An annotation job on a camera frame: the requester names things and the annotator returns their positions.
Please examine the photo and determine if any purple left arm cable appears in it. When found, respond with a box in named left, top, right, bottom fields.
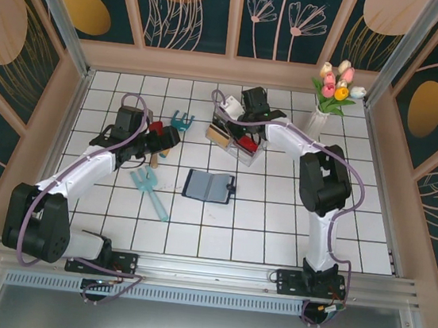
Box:
left=13, top=81, right=167, bottom=311

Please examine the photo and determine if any light blue toy fork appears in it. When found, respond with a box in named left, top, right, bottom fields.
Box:
left=124, top=163, right=175, bottom=222

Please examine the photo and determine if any teal toy rake yellow handle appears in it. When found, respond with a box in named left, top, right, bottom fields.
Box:
left=159, top=109, right=197, bottom=163

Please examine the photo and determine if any artificial tulip bouquet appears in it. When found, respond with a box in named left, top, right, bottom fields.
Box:
left=307, top=55, right=371, bottom=121

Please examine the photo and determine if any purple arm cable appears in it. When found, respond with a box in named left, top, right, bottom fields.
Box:
left=184, top=89, right=379, bottom=328
left=13, top=81, right=167, bottom=311

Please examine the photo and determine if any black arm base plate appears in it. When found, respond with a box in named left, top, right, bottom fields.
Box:
left=64, top=244, right=141, bottom=281
left=273, top=266, right=350, bottom=305

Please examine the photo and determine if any red card white print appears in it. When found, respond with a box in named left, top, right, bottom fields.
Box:
left=237, top=133, right=259, bottom=155

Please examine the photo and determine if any blue leather card holder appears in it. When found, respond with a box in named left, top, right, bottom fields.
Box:
left=180, top=167, right=239, bottom=206

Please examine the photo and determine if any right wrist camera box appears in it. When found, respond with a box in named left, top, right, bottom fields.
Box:
left=222, top=95, right=248, bottom=121

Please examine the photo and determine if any red toy shovel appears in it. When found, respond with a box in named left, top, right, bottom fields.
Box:
left=143, top=118, right=166, bottom=170

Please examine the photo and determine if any gold card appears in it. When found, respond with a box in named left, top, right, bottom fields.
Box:
left=204, top=124, right=233, bottom=149

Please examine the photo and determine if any aluminium corner post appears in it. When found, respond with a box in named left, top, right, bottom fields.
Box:
left=9, top=0, right=101, bottom=78
left=363, top=0, right=438, bottom=116

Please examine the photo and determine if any aluminium mounting rail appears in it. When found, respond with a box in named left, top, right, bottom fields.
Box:
left=0, top=228, right=425, bottom=318

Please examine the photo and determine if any clear acrylic card organizer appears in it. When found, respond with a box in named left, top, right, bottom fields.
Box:
left=202, top=102, right=271, bottom=169

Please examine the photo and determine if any slotted grey cable duct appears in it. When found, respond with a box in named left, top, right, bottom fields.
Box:
left=2, top=268, right=306, bottom=320

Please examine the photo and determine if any white ribbed vase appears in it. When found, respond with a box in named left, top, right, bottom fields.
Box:
left=299, top=104, right=331, bottom=149

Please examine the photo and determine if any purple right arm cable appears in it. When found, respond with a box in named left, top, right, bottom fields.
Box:
left=184, top=89, right=379, bottom=328

